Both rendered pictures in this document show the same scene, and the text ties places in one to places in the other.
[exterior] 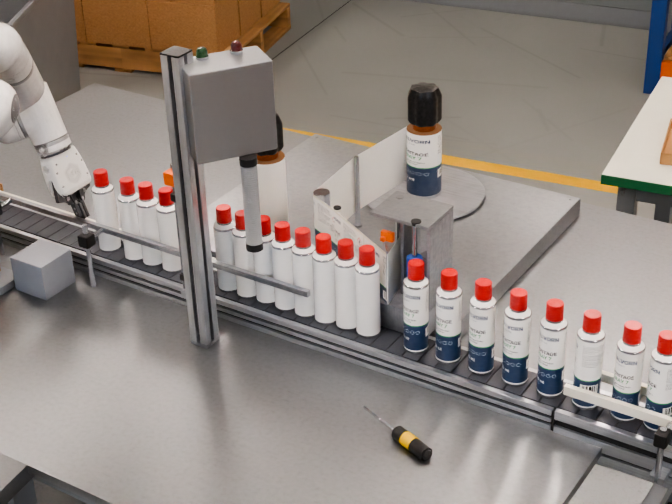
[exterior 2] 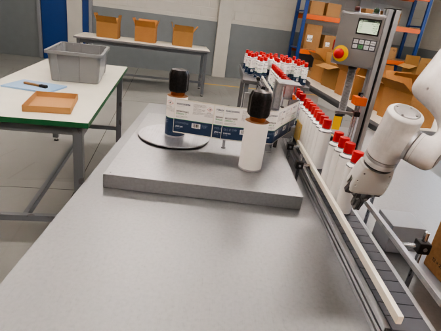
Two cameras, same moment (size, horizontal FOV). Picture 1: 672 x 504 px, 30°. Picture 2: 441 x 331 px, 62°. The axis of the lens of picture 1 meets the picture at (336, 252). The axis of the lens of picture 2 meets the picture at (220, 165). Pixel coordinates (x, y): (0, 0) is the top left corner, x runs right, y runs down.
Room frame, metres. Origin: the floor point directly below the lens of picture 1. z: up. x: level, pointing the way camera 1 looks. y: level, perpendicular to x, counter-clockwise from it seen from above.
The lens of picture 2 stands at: (3.55, 1.15, 1.41)
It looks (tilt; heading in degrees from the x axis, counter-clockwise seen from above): 22 degrees down; 234
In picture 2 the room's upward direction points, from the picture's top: 8 degrees clockwise
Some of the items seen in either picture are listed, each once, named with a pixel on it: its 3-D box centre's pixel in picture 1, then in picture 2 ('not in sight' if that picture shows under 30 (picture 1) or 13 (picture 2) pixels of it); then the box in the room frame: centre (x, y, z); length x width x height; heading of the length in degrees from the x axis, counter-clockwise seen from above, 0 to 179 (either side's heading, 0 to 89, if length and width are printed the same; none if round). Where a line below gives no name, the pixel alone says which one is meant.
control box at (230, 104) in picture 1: (226, 104); (360, 40); (2.29, 0.21, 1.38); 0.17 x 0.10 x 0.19; 111
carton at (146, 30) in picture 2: not in sight; (146, 30); (0.92, -5.14, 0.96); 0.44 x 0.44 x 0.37; 61
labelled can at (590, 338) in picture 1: (589, 358); not in sight; (1.94, -0.47, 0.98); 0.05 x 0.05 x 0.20
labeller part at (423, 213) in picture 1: (411, 209); (288, 82); (2.26, -0.16, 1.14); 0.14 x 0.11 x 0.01; 56
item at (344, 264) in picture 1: (346, 283); (305, 122); (2.24, -0.02, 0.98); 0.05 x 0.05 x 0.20
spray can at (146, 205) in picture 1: (149, 223); (337, 165); (2.54, 0.43, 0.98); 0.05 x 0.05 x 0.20
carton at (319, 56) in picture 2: not in sight; (327, 66); (-0.13, -1.99, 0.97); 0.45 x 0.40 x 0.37; 156
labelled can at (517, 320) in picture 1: (516, 336); not in sight; (2.02, -0.35, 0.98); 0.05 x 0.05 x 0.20
